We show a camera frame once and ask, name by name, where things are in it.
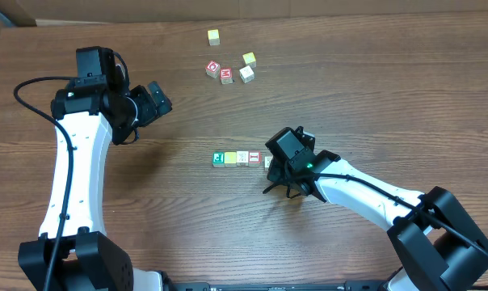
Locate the white block green side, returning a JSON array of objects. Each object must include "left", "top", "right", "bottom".
[{"left": 236, "top": 151, "right": 249, "bottom": 167}]

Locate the red block with circle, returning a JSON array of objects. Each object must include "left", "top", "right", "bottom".
[{"left": 205, "top": 61, "right": 221, "bottom": 78}]

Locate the yellow block far top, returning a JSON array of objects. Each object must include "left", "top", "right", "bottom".
[{"left": 207, "top": 29, "right": 221, "bottom": 46}]

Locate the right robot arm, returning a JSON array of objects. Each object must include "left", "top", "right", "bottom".
[{"left": 265, "top": 127, "right": 488, "bottom": 291}]

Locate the red block letter M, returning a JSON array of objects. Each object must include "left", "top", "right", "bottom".
[{"left": 220, "top": 68, "right": 233, "bottom": 85}]

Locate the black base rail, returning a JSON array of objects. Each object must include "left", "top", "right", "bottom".
[{"left": 163, "top": 280, "right": 385, "bottom": 291}]

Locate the yellow block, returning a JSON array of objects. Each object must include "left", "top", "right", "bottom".
[
  {"left": 242, "top": 52, "right": 257, "bottom": 68},
  {"left": 207, "top": 29, "right": 221, "bottom": 46}
]

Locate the yellow block upper right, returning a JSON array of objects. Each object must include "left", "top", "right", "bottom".
[{"left": 242, "top": 52, "right": 257, "bottom": 68}]

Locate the white block with blue side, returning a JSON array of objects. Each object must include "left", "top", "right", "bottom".
[{"left": 264, "top": 156, "right": 273, "bottom": 171}]

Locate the red block letter I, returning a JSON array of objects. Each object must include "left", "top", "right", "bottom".
[{"left": 248, "top": 150, "right": 263, "bottom": 167}]

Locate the white block right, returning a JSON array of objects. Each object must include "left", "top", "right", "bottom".
[{"left": 239, "top": 65, "right": 255, "bottom": 83}]

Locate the cardboard back wall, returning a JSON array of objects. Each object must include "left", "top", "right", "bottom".
[{"left": 0, "top": 0, "right": 488, "bottom": 26}]

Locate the green letter block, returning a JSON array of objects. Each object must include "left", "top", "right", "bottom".
[{"left": 212, "top": 152, "right": 225, "bottom": 167}]

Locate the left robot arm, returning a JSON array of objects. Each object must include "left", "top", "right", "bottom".
[{"left": 18, "top": 46, "right": 174, "bottom": 290}]

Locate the yellow block letter B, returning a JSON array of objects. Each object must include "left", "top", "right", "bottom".
[{"left": 224, "top": 151, "right": 237, "bottom": 167}]

